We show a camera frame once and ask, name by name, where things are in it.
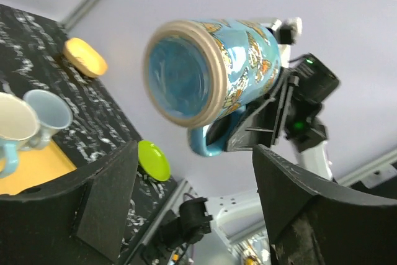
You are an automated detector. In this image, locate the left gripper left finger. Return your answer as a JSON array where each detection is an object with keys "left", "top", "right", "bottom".
[{"left": 1, "top": 141, "right": 138, "bottom": 264}]

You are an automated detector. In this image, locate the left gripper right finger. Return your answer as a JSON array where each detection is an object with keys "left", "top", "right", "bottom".
[{"left": 264, "top": 157, "right": 396, "bottom": 265}]

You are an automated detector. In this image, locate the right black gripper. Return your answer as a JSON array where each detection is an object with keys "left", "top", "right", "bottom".
[{"left": 206, "top": 71, "right": 328, "bottom": 152}]

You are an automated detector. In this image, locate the beige mug blue inside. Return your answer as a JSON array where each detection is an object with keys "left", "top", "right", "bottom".
[{"left": 143, "top": 19, "right": 282, "bottom": 156}]

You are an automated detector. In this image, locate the white footed mug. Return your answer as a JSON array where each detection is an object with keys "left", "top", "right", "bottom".
[{"left": 21, "top": 89, "right": 73, "bottom": 151}]

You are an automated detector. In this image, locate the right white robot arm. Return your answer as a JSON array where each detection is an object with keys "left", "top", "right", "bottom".
[{"left": 188, "top": 53, "right": 339, "bottom": 235}]

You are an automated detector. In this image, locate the orange rectangular tray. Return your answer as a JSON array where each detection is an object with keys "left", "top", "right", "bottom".
[{"left": 0, "top": 141, "right": 76, "bottom": 195}]

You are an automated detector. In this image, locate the lime green plate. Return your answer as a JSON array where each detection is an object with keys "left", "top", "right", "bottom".
[{"left": 138, "top": 140, "right": 171, "bottom": 182}]

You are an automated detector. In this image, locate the orange square dish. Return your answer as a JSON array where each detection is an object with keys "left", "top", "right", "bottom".
[{"left": 63, "top": 37, "right": 108, "bottom": 78}]

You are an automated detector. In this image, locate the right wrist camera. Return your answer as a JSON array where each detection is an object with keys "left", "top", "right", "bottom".
[{"left": 266, "top": 17, "right": 303, "bottom": 68}]

